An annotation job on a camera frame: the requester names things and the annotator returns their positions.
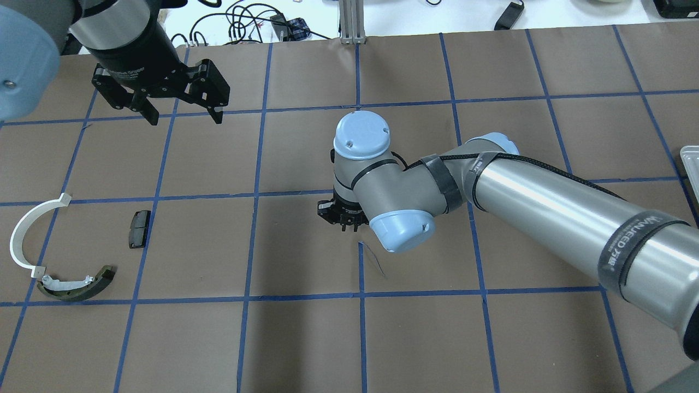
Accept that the aluminium frame post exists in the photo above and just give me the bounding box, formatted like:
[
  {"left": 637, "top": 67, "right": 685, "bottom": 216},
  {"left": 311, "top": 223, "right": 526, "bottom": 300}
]
[{"left": 337, "top": 0, "right": 366, "bottom": 45}]

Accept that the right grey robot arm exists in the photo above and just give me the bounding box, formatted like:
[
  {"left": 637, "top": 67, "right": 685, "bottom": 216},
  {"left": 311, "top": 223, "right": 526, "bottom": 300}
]
[{"left": 317, "top": 110, "right": 698, "bottom": 361}]

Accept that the white curved plastic part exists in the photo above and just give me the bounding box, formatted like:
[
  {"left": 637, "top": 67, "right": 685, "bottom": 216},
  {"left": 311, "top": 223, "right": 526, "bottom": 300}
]
[{"left": 9, "top": 193, "right": 73, "bottom": 278}]

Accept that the black power adapter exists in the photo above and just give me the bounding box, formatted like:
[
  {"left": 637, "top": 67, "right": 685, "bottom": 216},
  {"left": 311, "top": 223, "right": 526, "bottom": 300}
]
[{"left": 494, "top": 1, "right": 526, "bottom": 31}]

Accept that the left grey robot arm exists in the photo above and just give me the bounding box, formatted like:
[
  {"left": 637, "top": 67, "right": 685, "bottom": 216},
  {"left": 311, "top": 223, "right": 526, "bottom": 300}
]
[{"left": 1, "top": 1, "right": 230, "bottom": 126}]

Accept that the olive green brake shoe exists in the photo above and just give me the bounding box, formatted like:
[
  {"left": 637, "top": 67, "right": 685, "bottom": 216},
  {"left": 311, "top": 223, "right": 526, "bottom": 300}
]
[{"left": 37, "top": 265, "right": 116, "bottom": 302}]

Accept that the ribbed metal tray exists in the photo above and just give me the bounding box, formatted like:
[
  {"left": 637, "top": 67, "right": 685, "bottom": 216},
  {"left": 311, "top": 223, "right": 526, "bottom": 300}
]
[{"left": 679, "top": 145, "right": 699, "bottom": 201}]

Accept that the black cable bundle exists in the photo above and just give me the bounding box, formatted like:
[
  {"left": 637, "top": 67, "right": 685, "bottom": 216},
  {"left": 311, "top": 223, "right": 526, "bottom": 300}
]
[{"left": 188, "top": 0, "right": 334, "bottom": 45}]

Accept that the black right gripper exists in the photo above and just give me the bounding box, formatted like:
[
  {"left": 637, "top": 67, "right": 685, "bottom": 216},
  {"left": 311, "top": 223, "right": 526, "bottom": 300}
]
[{"left": 317, "top": 188, "right": 369, "bottom": 233}]

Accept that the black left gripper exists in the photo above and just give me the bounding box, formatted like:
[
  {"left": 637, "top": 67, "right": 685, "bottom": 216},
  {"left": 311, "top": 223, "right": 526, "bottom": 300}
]
[{"left": 91, "top": 22, "right": 230, "bottom": 126}]

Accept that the dark grey brake pad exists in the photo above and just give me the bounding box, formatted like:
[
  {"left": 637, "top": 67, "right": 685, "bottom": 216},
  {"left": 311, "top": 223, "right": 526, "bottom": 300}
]
[{"left": 128, "top": 210, "right": 151, "bottom": 249}]

